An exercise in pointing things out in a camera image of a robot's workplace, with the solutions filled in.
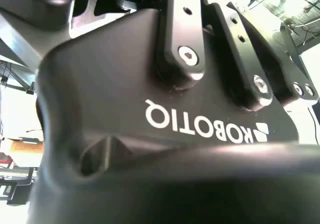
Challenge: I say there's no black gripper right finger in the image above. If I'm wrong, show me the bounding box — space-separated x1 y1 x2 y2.
206 2 316 111

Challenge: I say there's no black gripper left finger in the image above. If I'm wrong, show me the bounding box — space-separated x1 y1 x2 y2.
0 0 210 84

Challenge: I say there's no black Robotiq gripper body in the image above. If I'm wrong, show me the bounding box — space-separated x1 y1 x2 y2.
27 8 320 224

